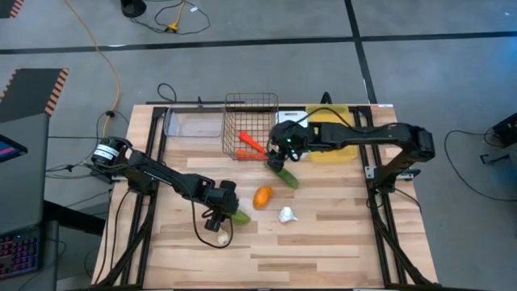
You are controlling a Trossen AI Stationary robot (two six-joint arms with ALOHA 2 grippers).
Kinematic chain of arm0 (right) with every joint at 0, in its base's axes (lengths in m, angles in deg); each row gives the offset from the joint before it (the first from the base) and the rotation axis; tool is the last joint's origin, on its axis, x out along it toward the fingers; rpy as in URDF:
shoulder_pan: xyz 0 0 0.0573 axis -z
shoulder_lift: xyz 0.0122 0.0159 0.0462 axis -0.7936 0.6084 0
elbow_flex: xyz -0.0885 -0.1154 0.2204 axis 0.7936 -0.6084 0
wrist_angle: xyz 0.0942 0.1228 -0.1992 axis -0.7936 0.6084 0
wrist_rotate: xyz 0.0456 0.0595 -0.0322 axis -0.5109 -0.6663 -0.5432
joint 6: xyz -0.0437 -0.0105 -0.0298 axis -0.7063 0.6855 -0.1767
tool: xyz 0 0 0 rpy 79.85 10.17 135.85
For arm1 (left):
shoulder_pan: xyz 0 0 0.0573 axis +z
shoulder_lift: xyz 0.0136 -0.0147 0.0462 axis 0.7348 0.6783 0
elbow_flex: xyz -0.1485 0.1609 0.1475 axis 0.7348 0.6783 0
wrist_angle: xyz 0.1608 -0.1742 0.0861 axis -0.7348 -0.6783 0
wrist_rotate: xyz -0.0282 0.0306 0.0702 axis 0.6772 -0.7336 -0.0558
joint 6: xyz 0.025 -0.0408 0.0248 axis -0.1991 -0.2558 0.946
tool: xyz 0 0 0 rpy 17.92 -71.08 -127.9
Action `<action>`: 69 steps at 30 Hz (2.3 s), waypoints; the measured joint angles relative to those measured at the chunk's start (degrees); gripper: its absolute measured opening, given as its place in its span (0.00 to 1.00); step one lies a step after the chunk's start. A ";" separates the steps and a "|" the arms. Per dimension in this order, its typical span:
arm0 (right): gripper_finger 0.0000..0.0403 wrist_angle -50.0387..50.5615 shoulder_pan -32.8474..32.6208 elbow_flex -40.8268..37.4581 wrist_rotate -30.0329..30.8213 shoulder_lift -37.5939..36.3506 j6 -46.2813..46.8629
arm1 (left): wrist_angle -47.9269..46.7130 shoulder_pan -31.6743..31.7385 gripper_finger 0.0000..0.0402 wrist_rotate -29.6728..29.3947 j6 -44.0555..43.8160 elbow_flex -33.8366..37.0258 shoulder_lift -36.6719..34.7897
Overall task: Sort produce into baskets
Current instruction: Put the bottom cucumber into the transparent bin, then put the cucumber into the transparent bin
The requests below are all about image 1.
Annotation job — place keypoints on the white garlic bulb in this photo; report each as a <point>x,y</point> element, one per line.
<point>223,237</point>
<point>287,215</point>

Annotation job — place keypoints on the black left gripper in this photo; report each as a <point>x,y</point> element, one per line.
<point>222,200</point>

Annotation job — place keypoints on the clear plastic bin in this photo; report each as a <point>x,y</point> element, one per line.
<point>194,129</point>

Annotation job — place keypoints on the black box device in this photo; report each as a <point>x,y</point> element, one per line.
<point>505,129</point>

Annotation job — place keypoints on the black clamp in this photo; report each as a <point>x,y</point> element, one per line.
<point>326,98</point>

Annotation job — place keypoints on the yellow plastic bin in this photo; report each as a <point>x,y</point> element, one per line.
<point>331,155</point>

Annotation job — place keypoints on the black power plug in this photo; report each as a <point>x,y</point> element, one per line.
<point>110,114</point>

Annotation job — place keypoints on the orange citrus fruit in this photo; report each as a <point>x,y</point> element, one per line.
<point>262,197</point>

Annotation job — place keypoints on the desk monitor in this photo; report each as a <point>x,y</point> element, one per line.
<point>10,148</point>

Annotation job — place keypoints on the black mat with orange stripes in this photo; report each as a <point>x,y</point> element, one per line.
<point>9,7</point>
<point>32,93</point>

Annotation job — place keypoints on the backlit keyboard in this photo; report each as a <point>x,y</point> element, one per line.
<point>18,254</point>

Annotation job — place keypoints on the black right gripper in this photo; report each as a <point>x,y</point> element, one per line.
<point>291,139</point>

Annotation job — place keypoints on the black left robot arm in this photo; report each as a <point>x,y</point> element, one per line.
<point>161,174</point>

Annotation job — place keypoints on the black round base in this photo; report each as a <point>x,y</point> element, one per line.
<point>133,7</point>

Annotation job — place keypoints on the green cucumber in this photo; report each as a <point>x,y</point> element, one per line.
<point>290,180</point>
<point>242,218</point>

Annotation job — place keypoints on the white plastic bin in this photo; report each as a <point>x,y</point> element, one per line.
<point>291,117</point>

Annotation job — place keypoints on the black table frame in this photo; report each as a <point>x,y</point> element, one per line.
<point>362,117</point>

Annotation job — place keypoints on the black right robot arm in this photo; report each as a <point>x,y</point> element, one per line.
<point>363,135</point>

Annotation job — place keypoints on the orange carrot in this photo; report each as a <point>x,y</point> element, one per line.
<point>251,141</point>

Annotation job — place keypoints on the grey desk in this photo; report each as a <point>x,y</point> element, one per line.
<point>24,182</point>

